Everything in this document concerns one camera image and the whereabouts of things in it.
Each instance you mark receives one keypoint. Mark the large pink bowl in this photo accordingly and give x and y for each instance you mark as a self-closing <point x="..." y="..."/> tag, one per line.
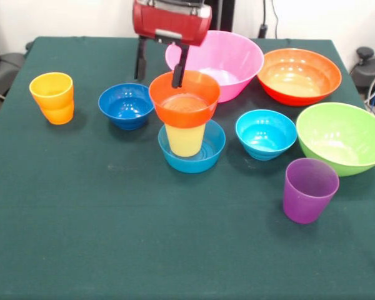
<point x="231" y="62"/>

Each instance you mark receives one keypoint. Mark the small cyan bowl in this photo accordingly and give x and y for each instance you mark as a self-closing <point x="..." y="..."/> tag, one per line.
<point x="265" y="143"/>

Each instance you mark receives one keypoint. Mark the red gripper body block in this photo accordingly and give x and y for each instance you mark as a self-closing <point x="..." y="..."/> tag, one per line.
<point x="168" y="23"/>

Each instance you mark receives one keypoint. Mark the purple plastic cup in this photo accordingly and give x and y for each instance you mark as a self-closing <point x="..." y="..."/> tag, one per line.
<point x="306" y="203"/>

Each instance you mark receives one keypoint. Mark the small dark blue bowl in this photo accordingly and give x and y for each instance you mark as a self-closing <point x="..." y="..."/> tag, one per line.
<point x="125" y="107"/>

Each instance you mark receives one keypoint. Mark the large lime green bowl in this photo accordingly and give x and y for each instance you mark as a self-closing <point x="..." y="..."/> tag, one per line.
<point x="337" y="140"/>

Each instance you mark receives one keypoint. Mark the medium blue bowl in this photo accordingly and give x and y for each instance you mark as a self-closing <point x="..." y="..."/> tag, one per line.
<point x="215" y="147"/>

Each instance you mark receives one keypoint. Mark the yellow plastic cup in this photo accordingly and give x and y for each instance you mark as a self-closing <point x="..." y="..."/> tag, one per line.
<point x="184" y="143"/>

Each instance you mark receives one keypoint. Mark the small orange bowl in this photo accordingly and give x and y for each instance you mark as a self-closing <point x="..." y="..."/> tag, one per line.
<point x="184" y="118"/>

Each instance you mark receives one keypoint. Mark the orange plastic cup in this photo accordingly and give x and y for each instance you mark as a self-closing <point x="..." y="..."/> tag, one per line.
<point x="54" y="106"/>

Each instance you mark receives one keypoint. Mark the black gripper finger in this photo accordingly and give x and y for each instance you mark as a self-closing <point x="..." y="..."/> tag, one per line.
<point x="140" y="62"/>
<point x="178" y="68"/>

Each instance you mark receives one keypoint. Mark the dark green table cloth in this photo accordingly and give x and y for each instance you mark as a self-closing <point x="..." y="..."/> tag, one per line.
<point x="175" y="234"/>

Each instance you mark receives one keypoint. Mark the large red-orange bowl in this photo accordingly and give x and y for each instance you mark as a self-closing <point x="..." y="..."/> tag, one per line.
<point x="300" y="78"/>

